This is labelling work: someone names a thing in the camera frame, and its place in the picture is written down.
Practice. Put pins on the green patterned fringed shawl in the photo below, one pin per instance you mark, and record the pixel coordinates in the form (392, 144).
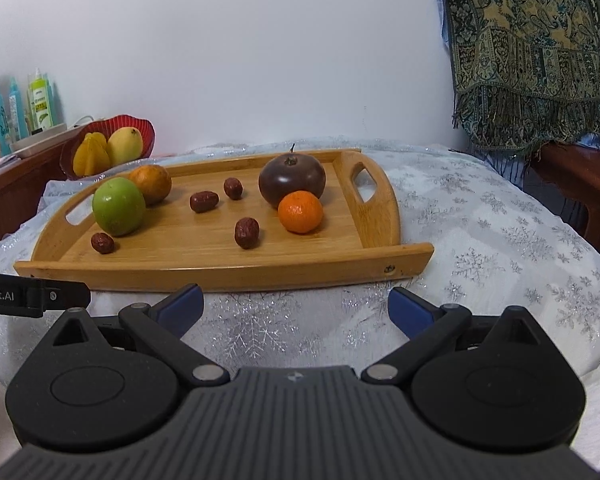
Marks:
(525, 60)

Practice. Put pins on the dark purple tomato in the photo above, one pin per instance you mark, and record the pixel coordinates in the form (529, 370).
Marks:
(290, 180)

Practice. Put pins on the wooden tray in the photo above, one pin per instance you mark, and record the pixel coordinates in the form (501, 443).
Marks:
(180, 245)

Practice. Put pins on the white plastic tray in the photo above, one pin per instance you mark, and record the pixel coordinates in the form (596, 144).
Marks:
(35, 142)

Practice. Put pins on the large yellowish orange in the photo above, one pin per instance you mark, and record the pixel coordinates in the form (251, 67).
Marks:
(154, 182)

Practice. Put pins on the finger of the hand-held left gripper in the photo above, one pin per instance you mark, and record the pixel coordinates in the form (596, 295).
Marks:
(67, 295)

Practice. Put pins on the yellow mango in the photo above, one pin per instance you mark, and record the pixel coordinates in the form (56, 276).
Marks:
(125, 146)

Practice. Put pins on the wooden cabinet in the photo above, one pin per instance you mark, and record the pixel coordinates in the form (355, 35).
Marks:
(10, 195)

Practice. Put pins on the red date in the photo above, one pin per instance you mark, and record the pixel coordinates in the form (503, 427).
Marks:
(102, 243)
(233, 188)
(246, 232)
(203, 201)

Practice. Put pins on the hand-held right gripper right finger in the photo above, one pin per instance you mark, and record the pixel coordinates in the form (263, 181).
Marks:
(407, 311)

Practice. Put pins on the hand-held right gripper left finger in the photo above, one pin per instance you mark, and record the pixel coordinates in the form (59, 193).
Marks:
(180, 308)

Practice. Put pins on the small stemmed tangerine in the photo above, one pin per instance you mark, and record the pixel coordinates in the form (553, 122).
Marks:
(300, 212)

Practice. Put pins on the red glass fruit bowl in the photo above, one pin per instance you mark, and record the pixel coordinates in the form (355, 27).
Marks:
(130, 122)

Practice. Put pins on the yellow starfruit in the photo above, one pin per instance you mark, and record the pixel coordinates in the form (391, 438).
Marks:
(91, 157)

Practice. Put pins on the green apple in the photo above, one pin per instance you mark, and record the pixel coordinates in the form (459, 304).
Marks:
(119, 207)

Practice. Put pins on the wooden bench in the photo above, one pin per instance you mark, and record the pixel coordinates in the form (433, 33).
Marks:
(580, 180)

